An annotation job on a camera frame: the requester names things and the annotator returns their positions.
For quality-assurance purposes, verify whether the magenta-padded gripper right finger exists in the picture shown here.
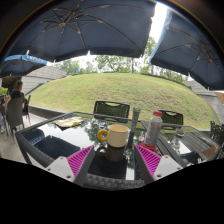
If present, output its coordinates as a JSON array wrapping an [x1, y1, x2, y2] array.
[[133, 143, 184, 185]]

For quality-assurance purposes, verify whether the dark mesh-back patio chair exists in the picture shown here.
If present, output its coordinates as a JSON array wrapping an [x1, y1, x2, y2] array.
[[92, 100, 131, 124], [157, 109, 185, 126]]

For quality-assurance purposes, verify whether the black slim chair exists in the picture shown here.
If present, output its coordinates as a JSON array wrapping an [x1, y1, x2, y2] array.
[[22, 94, 32, 125]]

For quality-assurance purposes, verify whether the person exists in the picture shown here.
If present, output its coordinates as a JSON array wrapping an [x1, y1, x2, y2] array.
[[4, 80, 26, 108]]

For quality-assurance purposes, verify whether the large navy patio umbrella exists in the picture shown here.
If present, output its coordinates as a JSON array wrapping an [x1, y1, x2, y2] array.
[[0, 0, 157, 64]]

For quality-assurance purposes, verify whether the grey wicker chair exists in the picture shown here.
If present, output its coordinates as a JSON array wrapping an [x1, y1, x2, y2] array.
[[4, 96, 27, 138]]

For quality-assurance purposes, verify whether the red-capped drink bottle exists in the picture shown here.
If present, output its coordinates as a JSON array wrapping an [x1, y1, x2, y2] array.
[[143, 110, 164, 150]]

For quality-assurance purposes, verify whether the beige patio umbrella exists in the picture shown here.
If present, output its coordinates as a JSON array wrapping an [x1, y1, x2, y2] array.
[[214, 91, 224, 105]]

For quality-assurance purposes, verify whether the blue printed patio umbrella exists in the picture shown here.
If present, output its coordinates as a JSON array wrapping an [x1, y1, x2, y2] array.
[[0, 53, 48, 78]]

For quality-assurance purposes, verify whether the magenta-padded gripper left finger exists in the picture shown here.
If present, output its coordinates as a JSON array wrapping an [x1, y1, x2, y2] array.
[[44, 144, 96, 187]]

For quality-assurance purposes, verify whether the small round ashtray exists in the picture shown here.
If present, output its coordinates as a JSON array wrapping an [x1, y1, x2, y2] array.
[[175, 127, 186, 138]]

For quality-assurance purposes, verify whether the navy umbrella with light-blue edge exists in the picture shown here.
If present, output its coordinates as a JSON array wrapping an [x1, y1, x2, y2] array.
[[148, 9, 224, 91]]

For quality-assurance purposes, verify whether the cream mug with yellow handle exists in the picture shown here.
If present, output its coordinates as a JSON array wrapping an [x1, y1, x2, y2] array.
[[96, 124, 130, 149]]

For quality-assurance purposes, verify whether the yellow snack packet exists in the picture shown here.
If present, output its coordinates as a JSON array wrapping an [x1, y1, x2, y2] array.
[[53, 116, 86, 129]]

